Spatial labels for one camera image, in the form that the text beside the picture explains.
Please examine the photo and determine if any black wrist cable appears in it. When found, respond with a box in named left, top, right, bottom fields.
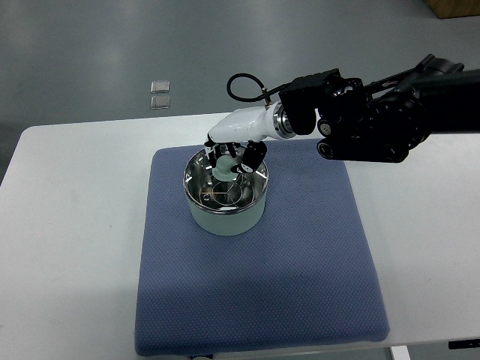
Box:
left=226, top=73, right=288, bottom=110

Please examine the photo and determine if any brown cardboard box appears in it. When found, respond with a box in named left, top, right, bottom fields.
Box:
left=425, top=0, right=480, bottom=20

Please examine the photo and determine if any glass lid with green knob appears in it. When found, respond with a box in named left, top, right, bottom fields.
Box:
left=183, top=146, right=269, bottom=215

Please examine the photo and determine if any blue quilted mat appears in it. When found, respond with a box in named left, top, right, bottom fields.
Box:
left=135, top=139, right=389, bottom=356

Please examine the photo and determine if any upper floor socket plate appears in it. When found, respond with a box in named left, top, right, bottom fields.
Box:
left=150, top=80, right=170, bottom=94

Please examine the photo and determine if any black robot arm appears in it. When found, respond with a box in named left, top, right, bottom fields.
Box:
left=279, top=55, right=479, bottom=163

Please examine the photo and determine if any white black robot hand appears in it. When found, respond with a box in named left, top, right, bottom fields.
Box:
left=205, top=102, right=296, bottom=174

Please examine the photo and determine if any mint green pot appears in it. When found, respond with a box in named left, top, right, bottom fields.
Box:
left=182, top=143, right=269, bottom=237

